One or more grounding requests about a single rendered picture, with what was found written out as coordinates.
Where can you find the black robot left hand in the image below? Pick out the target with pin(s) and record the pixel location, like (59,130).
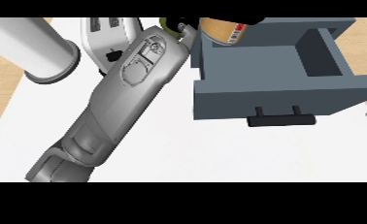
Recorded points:
(215,20)

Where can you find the tan can with label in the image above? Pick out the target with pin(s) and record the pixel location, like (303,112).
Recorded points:
(219,32)

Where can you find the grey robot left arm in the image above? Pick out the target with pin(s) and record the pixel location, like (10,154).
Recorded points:
(118,95)

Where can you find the blue-grey open drawer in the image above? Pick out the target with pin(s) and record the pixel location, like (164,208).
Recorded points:
(257,61)

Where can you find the blue-grey drawer front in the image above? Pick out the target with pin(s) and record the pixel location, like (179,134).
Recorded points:
(277,97)

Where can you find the green round object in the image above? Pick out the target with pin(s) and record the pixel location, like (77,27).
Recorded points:
(167,26)

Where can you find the white toaster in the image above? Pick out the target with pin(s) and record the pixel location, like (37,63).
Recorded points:
(102,40)

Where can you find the white cylinder with grey rim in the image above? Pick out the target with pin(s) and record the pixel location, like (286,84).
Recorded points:
(32,47)

